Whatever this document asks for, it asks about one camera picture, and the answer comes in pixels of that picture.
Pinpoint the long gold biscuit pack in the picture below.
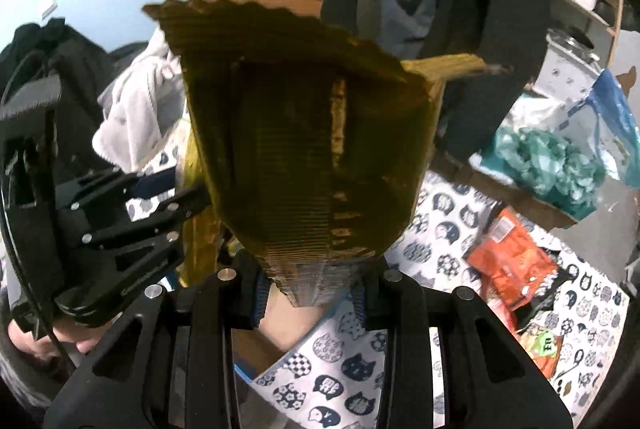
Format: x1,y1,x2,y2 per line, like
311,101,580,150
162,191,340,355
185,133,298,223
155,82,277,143
142,0,444,309

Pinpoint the orange black noodle snack bag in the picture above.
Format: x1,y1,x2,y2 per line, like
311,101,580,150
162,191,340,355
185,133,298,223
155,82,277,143
465,204,570,331

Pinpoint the orange green snack bag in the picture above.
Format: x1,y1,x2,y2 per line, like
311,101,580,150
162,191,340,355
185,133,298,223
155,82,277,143
518,322,563,379

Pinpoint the person's left hand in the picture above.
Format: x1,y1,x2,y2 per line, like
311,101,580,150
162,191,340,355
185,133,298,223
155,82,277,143
8,317,116,363

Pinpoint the blue cardboard box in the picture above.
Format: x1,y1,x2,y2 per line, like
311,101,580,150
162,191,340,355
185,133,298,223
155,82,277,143
232,285,348,385

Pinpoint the cat pattern tablecloth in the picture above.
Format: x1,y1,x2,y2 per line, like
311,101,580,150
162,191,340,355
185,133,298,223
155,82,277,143
124,118,632,429

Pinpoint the grey white clothes pile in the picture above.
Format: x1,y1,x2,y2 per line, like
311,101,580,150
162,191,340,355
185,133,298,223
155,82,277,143
92,28,186,173

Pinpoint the teal box with bags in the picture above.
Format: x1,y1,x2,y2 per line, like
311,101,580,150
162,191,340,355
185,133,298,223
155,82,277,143
480,126,606,221

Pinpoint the blue clear plastic bag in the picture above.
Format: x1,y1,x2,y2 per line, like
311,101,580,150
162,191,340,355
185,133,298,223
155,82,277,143
559,69,639,188

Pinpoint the wooden shelf rack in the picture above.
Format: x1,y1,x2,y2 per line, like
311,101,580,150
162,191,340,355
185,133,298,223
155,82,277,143
555,0,625,67

